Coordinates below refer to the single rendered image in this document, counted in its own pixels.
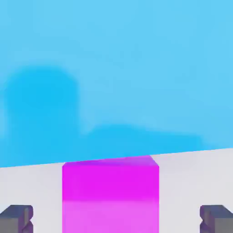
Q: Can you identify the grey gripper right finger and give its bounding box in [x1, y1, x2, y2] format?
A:
[199, 204, 233, 233]

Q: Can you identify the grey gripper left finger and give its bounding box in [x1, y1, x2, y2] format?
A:
[0, 204, 34, 233]

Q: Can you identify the small magenta cube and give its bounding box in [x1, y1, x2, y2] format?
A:
[61, 155, 160, 233]

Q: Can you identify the large light blue box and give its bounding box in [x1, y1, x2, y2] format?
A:
[0, 0, 233, 168]

